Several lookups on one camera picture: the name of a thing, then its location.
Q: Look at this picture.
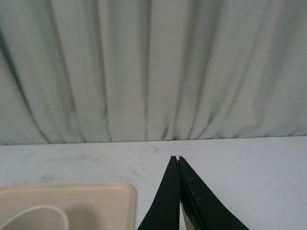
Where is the beige square plastic plate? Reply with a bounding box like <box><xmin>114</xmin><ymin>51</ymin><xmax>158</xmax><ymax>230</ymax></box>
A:
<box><xmin>0</xmin><ymin>182</ymin><xmax>136</xmax><ymax>230</ymax></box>

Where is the pale grey pleated curtain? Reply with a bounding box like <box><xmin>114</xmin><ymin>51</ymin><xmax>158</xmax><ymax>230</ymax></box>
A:
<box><xmin>0</xmin><ymin>0</ymin><xmax>307</xmax><ymax>145</ymax></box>

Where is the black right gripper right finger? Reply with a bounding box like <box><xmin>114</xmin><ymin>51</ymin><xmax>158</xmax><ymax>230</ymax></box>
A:
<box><xmin>178</xmin><ymin>157</ymin><xmax>248</xmax><ymax>230</ymax></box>

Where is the white smiley face mug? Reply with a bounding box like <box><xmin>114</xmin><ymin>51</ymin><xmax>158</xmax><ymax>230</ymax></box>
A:
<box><xmin>0</xmin><ymin>205</ymin><xmax>70</xmax><ymax>230</ymax></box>

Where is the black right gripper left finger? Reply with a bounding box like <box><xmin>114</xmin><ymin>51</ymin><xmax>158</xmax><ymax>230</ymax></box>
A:
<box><xmin>138</xmin><ymin>156</ymin><xmax>180</xmax><ymax>230</ymax></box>

